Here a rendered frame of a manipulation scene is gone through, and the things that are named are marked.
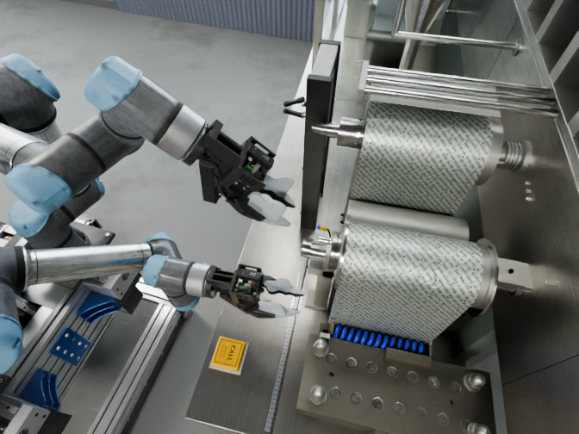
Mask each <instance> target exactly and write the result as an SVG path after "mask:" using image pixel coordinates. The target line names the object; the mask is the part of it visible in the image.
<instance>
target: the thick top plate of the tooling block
mask: <svg viewBox="0 0 579 434"><path fill-rule="evenodd" d="M319 338H320V335H317V334H313V333H310V334H309V340H308V348H307V353H306V357H305V363H304V367H303V372H302V380H301V386H300V390H299V394H298V400H297V404H296V412H297V413H300V414H304V415H308V416H311V417H315V418H318V419H325V420H328V421H332V422H335V423H339V424H343V425H349V426H352V427H356V428H359V429H363V430H367V431H374V430H380V431H386V432H389V433H393V434H467V426H468V425H469V424H470V423H478V424H482V425H486V426H487V427H488V428H489V429H490V432H491V434H496V428H495V412H494V403H493V395H492V387H491V379H490V373H489V372H485V371H481V370H477V369H470V368H466V367H462V366H457V365H454V364H449V363H442V362H439V361H434V360H431V368H430V369H421V368H416V367H413V366H409V365H405V364H401V363H394V362H390V361H386V360H384V355H385V350H384V349H380V348H376V347H371V346H368V345H363V344H356V343H353V342H348V341H345V340H340V339H337V338H329V341H328V342H327V344H328V347H329V351H328V353H327V354H326V355H325V356H323V357H319V356H316V355H315V353H314V352H313V345H314V343H315V342H316V341H317V340H318V339H319ZM470 373H479V374H482V375H483V376H484V377H485V380H486V382H485V384H484V386H483V387H482V389H480V391H478V392H471V391H470V390H469V389H467V387H466V386H465V385H464V376H465V375H467V374H470ZM315 385H319V386H323V387H324V388H325V390H326V392H327V398H326V400H325V402H324V403H322V404H321V405H316V404H314V403H313V402H312V401H311V399H310V398H309V392H310V389H311V388H312V387H314V386H315Z"/></svg>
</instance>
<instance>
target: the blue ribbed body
mask: <svg viewBox="0 0 579 434"><path fill-rule="evenodd" d="M337 337H338V338H339V339H340V340H343V339H345V340H346V341H348V342H350V341H352V342H353V343H357V342H358V343H359V344H364V343H365V345H368V346H371V345H372V346H373V347H376V348H377V347H378V346H379V348H380V349H385V348H387V347H388V348H392V349H396V350H403V351H407V352H411V353H415V354H420V355H423V356H426V355H427V354H428V348H424V344H423V343H422V342H420V343H419V346H417V342H416V341H413V342H412V344H410V341H409V339H406V340H405V344H404V343H403V339H402V338H398V342H396V341H395V339H396V337H395V336H393V337H392V338H391V340H389V335H385V336H384V339H383V338H382V333H378V334H377V338H376V334H375V333H374V332H371V334H370V336H369V332H368V331H364V334H362V330H361V329H358V330H357V333H356V332H355V328H354V327H352V328H351V329H350V331H348V326H344V328H343V330H342V326H341V325H337V327H336V328H333V338H337Z"/></svg>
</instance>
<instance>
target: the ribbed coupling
mask: <svg viewBox="0 0 579 434"><path fill-rule="evenodd" d="M531 156H532V144H531V142H530V141H528V140H520V141H518V142H517V143H515V142H508V141H504V142H503V144H502V149H501V155H500V157H499V160H498V163H497V165H496V168H498V169H505V170H509V172H510V173H511V174H515V175H519V174H521V173H523V172H524V171H525V169H526V167H527V166H528V165H529V162H530V160H531Z"/></svg>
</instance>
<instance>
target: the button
mask: <svg viewBox="0 0 579 434"><path fill-rule="evenodd" d="M245 348H246V343H245V342H242V341H239V340H234V339H231V338H224V337H220V338H219V341H218V344H217V346H216V349H215V353H214V356H213V359H212V362H211V364H212V365H213V366H216V367H219V368H223V369H230V370H233V371H237V372H238V371H239V369H240V364H241V361H242V357H243V355H244V351H245Z"/></svg>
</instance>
